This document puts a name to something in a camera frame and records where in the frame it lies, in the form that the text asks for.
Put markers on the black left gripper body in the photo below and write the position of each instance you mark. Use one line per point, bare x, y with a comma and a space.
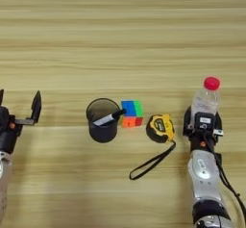
6, 135

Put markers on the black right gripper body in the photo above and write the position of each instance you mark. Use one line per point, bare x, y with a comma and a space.
201, 142

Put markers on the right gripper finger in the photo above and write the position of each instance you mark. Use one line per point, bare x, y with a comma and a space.
218, 122
187, 122

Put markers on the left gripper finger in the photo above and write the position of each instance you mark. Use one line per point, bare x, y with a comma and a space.
1, 97
36, 108

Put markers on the clear bottle with red cap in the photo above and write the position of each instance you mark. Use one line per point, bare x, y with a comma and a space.
206, 100

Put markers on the black mesh pen cup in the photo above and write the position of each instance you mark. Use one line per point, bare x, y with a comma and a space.
102, 134

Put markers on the white marker with black cap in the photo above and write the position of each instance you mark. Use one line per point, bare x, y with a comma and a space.
107, 119

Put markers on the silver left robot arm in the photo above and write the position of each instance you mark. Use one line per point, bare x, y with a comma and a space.
4, 180

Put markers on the right gripper labelled black box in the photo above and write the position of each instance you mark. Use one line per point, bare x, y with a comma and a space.
205, 121

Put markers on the multicoloured puzzle cube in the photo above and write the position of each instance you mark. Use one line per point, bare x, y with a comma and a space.
131, 110

